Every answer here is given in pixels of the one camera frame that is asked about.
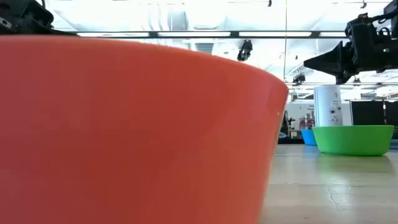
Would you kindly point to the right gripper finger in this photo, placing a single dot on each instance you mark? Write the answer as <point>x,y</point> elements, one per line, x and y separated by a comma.
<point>332,60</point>
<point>343,79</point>

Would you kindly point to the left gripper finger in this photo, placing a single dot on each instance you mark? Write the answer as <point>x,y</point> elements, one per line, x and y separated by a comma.
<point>62,33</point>

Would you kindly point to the small green plastic bowl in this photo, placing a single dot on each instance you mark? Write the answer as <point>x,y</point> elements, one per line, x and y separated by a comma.
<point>353,140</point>

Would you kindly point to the small blue plastic bowl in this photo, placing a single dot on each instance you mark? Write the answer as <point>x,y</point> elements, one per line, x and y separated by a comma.
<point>308,138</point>

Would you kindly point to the small orange plastic bowl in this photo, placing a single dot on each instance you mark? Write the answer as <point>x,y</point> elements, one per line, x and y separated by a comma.
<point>124,124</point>

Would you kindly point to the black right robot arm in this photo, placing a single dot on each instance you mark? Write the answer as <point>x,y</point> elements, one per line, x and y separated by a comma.
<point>392,9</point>

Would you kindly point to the white round column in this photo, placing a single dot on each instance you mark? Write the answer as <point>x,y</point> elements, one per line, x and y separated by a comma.
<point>328,105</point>

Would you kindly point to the black hanging ceiling fixture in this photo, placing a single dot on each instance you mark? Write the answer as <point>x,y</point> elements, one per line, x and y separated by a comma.
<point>298,79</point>
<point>245,50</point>

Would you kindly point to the black partition panel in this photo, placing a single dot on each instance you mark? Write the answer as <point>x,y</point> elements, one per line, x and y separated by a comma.
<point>392,112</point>
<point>367,112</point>

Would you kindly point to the thin vertical hanging pole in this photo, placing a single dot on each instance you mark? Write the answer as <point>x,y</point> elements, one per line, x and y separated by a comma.
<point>285,46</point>

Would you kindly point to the red background equipment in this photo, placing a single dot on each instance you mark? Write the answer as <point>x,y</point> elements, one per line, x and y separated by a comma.
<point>306,123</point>

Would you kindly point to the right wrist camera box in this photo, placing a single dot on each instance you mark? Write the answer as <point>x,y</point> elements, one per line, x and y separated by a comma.
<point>387,46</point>

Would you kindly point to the black aluminium rig frame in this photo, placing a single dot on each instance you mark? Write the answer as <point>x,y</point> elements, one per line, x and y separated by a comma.
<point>292,140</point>

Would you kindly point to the long overhead light rail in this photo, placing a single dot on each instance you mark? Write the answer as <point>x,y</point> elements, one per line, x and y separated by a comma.
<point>234,34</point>

